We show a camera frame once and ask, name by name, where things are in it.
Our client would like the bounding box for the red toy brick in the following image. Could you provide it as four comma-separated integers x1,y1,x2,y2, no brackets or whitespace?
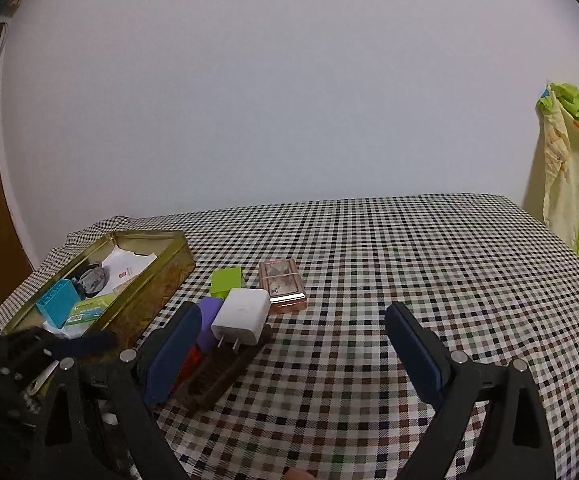
172,344,204,391

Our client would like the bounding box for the brown wooden comb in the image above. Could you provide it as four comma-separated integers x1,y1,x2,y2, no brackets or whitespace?
173,324,274,412

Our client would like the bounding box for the purple toy brick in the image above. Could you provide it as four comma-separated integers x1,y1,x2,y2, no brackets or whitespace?
196,297,223,354

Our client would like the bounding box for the white charger plug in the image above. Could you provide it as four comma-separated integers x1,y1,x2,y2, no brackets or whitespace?
211,288,271,346

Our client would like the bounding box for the person's right hand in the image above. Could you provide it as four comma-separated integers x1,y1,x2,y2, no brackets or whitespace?
282,467,317,480

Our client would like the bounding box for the blue toy brick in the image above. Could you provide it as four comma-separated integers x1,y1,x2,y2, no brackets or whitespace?
35,278,81,328

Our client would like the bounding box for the green floss pick box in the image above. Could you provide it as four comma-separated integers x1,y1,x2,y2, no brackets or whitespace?
64,294,116,330

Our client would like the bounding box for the grey black watch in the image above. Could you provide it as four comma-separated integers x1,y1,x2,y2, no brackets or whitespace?
70,262,109,299

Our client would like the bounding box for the white paper liner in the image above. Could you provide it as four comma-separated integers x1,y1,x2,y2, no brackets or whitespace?
42,247,157,339

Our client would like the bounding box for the checkered tablecloth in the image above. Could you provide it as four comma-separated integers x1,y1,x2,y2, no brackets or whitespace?
0,194,579,479

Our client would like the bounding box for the green toy brick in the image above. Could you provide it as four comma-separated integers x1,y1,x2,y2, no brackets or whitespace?
210,266,244,299

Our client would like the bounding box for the rose gold makeup palette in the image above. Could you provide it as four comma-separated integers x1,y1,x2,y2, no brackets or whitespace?
259,259,308,315

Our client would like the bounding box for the green yellow hanging cloth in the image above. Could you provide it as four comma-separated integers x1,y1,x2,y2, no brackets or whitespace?
524,82,579,256

